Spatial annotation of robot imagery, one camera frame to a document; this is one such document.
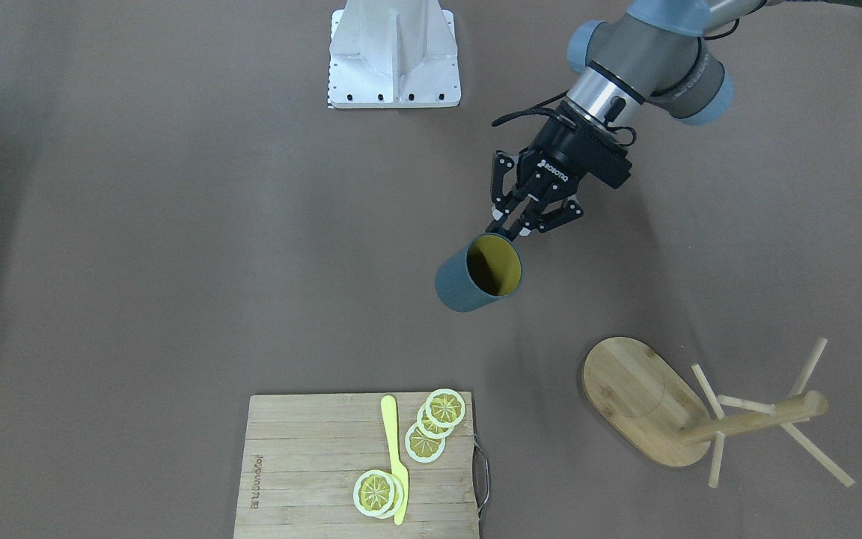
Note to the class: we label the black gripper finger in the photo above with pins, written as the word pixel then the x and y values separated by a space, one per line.
pixel 537 218
pixel 505 201

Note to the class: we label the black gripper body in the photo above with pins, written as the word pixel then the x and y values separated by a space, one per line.
pixel 562 152

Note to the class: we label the dark blue cup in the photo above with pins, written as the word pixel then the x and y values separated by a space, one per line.
pixel 487 269

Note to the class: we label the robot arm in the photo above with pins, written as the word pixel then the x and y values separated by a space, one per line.
pixel 656 53

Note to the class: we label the wooden cup rack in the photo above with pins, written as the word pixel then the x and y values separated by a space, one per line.
pixel 673 425

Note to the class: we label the yellow plastic knife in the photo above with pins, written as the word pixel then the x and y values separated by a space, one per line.
pixel 389 416

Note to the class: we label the lemon slice middle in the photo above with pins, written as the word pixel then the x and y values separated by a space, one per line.
pixel 429 428

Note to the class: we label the lemon slice under knife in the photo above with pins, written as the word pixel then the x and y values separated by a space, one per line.
pixel 398 491

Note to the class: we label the lemon slice front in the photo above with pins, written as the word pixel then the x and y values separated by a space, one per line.
pixel 372 493

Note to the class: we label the wooden cutting board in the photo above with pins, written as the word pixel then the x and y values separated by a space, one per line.
pixel 303 454

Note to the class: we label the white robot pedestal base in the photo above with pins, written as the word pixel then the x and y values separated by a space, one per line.
pixel 393 55

